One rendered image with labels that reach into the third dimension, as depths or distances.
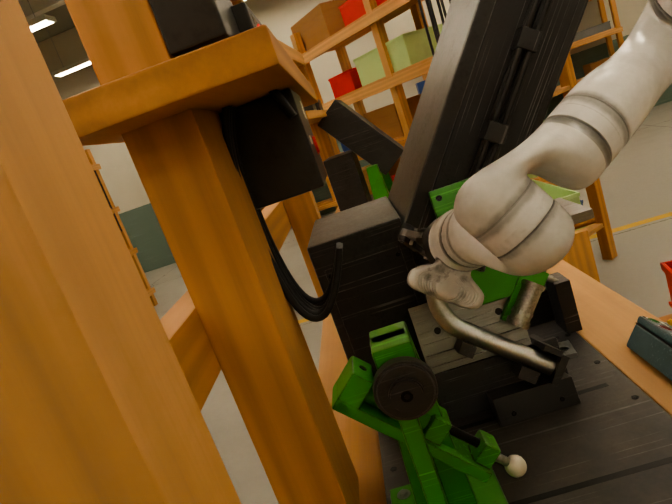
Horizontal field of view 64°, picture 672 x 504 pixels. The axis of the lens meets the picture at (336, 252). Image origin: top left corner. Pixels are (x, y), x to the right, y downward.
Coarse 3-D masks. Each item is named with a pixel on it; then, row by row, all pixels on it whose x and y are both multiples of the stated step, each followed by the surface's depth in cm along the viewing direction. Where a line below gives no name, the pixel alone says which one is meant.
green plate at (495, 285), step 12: (432, 192) 92; (444, 192) 91; (456, 192) 91; (432, 204) 92; (444, 204) 91; (480, 276) 91; (492, 276) 90; (504, 276) 90; (516, 276) 90; (480, 288) 91; (492, 288) 90; (504, 288) 90; (492, 300) 90
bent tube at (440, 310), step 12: (432, 300) 88; (432, 312) 89; (444, 312) 88; (444, 324) 88; (456, 324) 87; (468, 324) 88; (456, 336) 88; (468, 336) 87; (480, 336) 87; (492, 336) 87; (492, 348) 87; (504, 348) 87; (516, 348) 87; (528, 348) 87; (516, 360) 87; (528, 360) 86; (540, 360) 86; (552, 360) 86; (552, 372) 86
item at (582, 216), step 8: (560, 200) 113; (568, 208) 106; (576, 208) 104; (584, 208) 102; (576, 216) 101; (584, 216) 101; (592, 216) 101; (576, 224) 101; (584, 224) 101; (416, 256) 110; (416, 264) 105; (424, 264) 103
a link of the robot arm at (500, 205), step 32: (544, 128) 48; (576, 128) 46; (512, 160) 45; (544, 160) 46; (576, 160) 46; (608, 160) 47; (480, 192) 45; (512, 192) 45; (544, 192) 46; (480, 224) 46; (512, 224) 45
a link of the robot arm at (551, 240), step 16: (560, 208) 46; (448, 224) 57; (544, 224) 45; (560, 224) 45; (448, 240) 57; (464, 240) 54; (528, 240) 45; (544, 240) 45; (560, 240) 45; (464, 256) 56; (480, 256) 54; (512, 256) 46; (528, 256) 45; (544, 256) 45; (560, 256) 45; (512, 272) 49; (528, 272) 47
